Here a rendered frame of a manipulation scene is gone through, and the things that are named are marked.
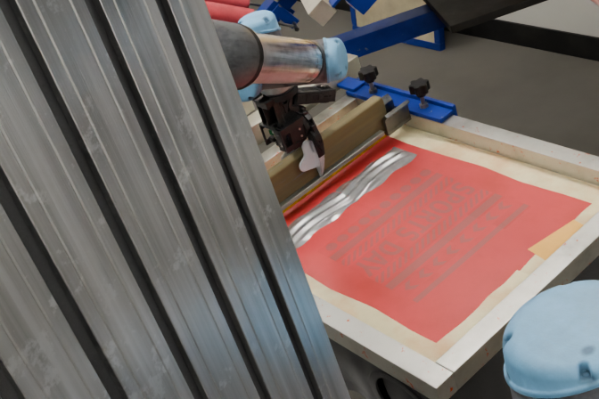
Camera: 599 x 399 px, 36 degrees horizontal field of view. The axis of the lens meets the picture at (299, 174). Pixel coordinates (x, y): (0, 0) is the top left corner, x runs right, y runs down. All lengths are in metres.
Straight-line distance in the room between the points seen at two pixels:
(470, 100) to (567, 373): 3.34
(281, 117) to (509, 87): 2.33
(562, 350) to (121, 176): 0.39
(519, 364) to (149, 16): 0.40
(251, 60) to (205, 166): 0.80
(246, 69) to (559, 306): 0.66
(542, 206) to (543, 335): 1.01
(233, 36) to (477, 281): 0.61
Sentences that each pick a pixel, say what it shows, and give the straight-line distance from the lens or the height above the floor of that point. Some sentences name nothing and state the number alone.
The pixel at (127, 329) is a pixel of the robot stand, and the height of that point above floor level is 1.73.
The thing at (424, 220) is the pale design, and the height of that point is 0.96.
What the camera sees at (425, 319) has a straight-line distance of 1.55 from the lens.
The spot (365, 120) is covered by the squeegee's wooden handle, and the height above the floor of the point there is 1.04.
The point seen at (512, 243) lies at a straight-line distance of 1.66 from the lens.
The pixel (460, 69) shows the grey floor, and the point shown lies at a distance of 4.25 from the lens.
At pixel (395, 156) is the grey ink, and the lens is 1.94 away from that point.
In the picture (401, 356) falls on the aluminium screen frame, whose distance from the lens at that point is 1.45.
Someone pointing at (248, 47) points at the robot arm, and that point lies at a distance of 1.28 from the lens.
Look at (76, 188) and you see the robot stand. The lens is 0.42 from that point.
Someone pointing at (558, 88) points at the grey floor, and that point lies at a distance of 3.97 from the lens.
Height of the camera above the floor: 2.00
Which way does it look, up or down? 31 degrees down
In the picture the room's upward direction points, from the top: 19 degrees counter-clockwise
